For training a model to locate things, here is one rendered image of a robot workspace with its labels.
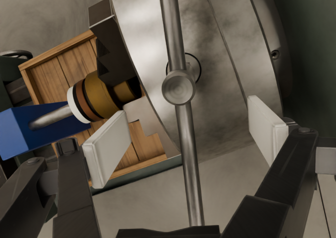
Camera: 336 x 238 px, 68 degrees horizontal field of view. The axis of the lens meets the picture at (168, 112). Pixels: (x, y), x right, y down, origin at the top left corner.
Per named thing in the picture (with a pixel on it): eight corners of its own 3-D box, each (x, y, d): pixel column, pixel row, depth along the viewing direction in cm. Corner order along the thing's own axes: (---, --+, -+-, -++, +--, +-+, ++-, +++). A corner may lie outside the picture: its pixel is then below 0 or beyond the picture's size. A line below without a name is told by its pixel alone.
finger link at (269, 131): (273, 125, 13) (289, 124, 13) (246, 95, 19) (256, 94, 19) (275, 177, 13) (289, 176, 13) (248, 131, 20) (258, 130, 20)
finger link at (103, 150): (104, 189, 15) (92, 189, 15) (132, 142, 22) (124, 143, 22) (92, 143, 14) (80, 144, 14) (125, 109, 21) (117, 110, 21)
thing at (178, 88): (173, 58, 26) (158, 75, 16) (193, 55, 26) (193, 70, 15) (175, 78, 27) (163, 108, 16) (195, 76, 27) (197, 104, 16)
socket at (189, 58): (167, 54, 26) (164, 55, 24) (198, 49, 26) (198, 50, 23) (171, 84, 27) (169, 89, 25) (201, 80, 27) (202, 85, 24)
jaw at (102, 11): (169, 38, 38) (131, -34, 28) (176, 61, 35) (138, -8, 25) (107, 66, 40) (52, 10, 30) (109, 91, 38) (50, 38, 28)
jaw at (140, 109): (184, 78, 37) (214, 153, 36) (188, 81, 41) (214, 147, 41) (119, 106, 39) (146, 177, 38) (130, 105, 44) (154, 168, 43)
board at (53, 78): (124, 19, 62) (118, 14, 58) (178, 151, 63) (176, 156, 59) (28, 66, 68) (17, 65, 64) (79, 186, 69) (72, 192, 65)
